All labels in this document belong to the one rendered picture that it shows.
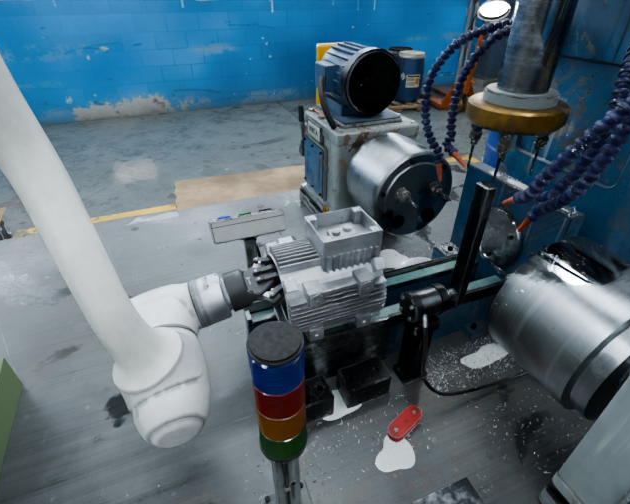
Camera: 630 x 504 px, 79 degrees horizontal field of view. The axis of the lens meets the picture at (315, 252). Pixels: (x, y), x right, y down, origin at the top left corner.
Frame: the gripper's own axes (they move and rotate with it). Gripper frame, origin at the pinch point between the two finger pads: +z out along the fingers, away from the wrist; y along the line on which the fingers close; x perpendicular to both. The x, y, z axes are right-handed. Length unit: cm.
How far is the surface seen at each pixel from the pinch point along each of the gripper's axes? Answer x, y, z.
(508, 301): 2.5, -23.9, 23.3
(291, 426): -5.5, -32.9, -17.6
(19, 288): 16, 53, -76
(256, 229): 0.7, 19.0, -9.6
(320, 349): 15.9, -8.0, -6.6
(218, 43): 34, 543, 67
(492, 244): 14.0, -0.1, 43.0
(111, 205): 95, 269, -92
